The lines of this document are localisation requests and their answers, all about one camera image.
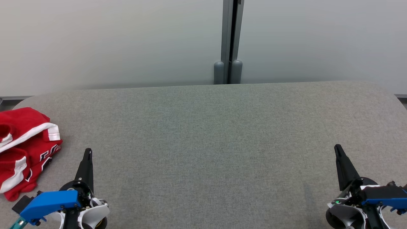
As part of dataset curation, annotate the teal left camera connector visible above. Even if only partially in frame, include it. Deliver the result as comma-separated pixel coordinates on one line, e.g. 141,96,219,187
9,216,28,229

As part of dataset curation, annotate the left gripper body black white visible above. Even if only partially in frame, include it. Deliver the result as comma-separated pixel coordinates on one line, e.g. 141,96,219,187
59,180,110,229

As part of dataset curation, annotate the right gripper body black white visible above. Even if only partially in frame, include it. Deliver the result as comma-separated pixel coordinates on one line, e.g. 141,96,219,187
326,177,392,229

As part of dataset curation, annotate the grey metal partition post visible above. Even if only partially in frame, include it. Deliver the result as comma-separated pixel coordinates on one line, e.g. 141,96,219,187
221,0,245,85

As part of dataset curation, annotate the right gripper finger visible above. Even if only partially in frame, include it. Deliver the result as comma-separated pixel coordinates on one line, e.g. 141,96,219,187
334,144,363,191

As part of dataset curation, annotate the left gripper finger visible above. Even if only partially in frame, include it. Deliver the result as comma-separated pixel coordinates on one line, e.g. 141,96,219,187
74,148,94,192

